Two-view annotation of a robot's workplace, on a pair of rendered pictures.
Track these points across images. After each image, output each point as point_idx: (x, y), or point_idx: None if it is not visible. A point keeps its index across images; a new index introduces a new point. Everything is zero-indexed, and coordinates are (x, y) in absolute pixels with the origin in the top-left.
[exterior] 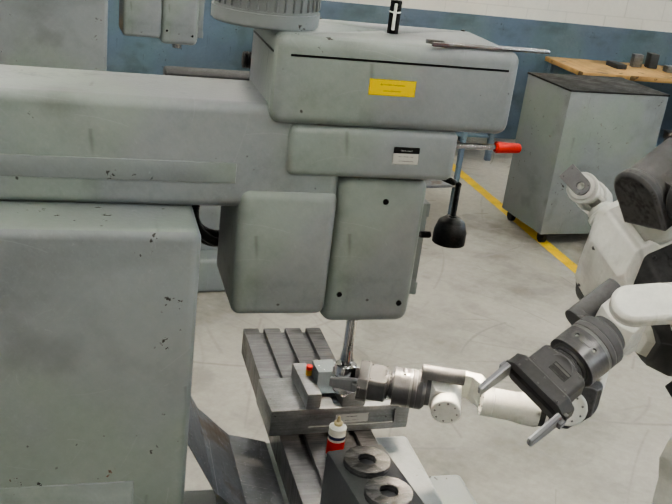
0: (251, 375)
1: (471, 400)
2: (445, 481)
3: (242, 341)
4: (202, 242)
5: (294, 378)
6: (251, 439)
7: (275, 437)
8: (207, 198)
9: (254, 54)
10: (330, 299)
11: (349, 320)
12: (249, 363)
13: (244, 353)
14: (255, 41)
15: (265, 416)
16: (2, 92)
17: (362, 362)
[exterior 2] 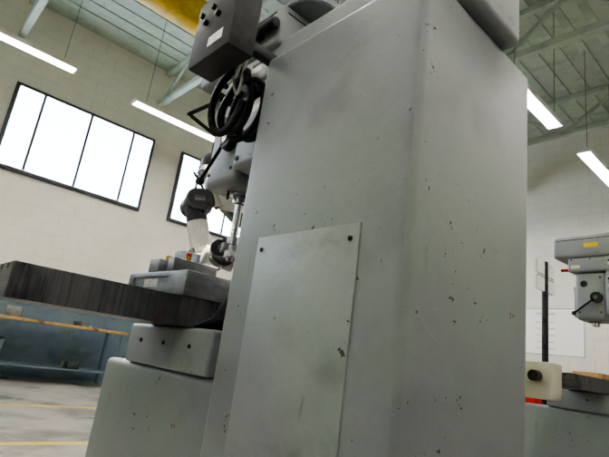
0: (86, 299)
1: (206, 265)
2: (124, 358)
3: (11, 278)
4: (250, 134)
5: (182, 267)
6: (200, 323)
7: (208, 312)
8: None
9: (293, 28)
10: None
11: (242, 206)
12: (71, 290)
13: (31, 289)
14: (294, 21)
15: (216, 292)
16: None
17: (221, 239)
